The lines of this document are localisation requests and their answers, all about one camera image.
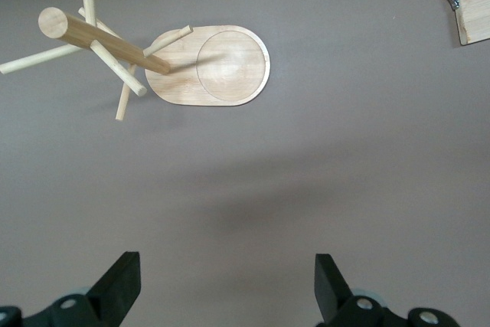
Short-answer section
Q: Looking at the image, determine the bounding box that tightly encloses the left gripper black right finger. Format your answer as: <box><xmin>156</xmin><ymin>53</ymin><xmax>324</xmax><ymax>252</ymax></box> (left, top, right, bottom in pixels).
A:
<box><xmin>314</xmin><ymin>253</ymin><xmax>460</xmax><ymax>327</ymax></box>

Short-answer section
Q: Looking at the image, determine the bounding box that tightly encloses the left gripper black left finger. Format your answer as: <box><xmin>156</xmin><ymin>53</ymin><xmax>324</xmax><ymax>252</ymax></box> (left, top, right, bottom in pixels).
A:
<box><xmin>0</xmin><ymin>251</ymin><xmax>142</xmax><ymax>327</ymax></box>

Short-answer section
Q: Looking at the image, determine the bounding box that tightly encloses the wooden cup rack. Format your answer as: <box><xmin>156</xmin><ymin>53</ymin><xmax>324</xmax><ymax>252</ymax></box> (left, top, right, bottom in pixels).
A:
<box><xmin>0</xmin><ymin>0</ymin><xmax>272</xmax><ymax>123</ymax></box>

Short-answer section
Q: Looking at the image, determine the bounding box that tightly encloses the brown table cover cloth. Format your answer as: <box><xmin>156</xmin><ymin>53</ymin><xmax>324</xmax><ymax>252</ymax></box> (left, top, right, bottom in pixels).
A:
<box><xmin>0</xmin><ymin>0</ymin><xmax>490</xmax><ymax>327</ymax></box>

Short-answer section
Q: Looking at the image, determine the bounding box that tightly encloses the wooden cutting board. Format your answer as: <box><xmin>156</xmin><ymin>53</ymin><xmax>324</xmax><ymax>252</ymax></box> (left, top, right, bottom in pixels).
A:
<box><xmin>435</xmin><ymin>0</ymin><xmax>490</xmax><ymax>47</ymax></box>

